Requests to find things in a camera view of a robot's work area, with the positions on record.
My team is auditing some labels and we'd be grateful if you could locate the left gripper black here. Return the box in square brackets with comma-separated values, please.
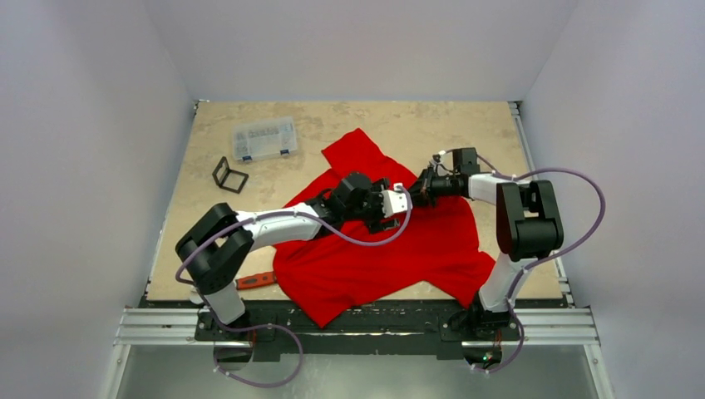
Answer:
[343, 180, 398, 233]

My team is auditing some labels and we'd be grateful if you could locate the red t-shirt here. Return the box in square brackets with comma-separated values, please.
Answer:
[273, 128, 495, 328]

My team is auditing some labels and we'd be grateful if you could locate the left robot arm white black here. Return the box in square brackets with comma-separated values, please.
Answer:
[175, 173, 412, 340]

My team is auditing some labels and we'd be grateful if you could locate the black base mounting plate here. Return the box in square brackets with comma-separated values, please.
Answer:
[195, 299, 520, 366]

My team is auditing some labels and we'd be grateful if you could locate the clear plastic organizer box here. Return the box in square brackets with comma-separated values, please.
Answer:
[232, 116, 298, 163]

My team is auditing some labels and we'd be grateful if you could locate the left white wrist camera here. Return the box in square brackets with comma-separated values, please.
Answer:
[382, 183, 412, 219]

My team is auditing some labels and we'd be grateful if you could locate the red handled adjustable wrench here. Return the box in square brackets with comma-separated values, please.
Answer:
[235, 271, 277, 290]

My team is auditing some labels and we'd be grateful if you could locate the black square frame stand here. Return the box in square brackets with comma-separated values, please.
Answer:
[211, 156, 249, 195]

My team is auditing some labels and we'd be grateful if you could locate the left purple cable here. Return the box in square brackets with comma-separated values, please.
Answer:
[175, 185, 413, 387]

